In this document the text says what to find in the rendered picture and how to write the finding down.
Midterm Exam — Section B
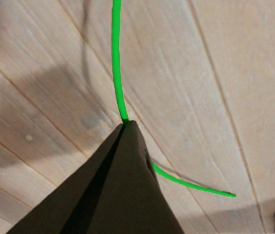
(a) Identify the thin green cable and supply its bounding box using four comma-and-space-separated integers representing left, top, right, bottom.
111, 0, 236, 198

